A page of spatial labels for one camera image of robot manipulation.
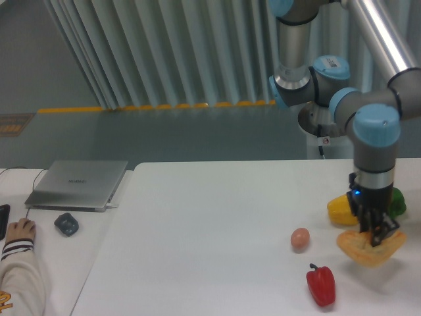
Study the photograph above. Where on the brown floor sign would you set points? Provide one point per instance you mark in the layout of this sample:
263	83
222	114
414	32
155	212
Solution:
13	124

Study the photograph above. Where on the black keyboard edge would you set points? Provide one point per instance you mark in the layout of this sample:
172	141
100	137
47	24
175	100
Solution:
4	219

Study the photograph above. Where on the brown egg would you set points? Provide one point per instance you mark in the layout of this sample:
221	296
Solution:
300	238

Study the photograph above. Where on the triangular golden bread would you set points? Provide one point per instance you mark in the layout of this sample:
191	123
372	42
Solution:
357	246

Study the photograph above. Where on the red bell pepper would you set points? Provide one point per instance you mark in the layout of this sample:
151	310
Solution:
321	284

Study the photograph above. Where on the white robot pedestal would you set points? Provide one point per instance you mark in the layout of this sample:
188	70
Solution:
324	139

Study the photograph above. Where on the silver closed laptop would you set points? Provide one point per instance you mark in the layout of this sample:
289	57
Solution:
78	185

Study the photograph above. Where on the person's hand on mouse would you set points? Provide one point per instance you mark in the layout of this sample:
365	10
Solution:
24	229

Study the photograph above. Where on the yellow bell pepper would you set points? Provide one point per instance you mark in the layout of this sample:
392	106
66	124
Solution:
339	212

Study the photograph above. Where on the cream sleeve forearm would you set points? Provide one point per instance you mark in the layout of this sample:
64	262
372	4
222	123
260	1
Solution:
22	288

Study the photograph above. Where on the green bell pepper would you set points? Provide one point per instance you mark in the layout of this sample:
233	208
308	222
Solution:
398	205

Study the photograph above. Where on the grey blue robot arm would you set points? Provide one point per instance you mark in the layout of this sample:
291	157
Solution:
370	120

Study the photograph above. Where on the dark grey small tray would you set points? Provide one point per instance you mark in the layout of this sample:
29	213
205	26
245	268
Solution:
67	224

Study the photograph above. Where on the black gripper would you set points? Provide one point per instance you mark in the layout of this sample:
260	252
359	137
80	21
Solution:
369	199

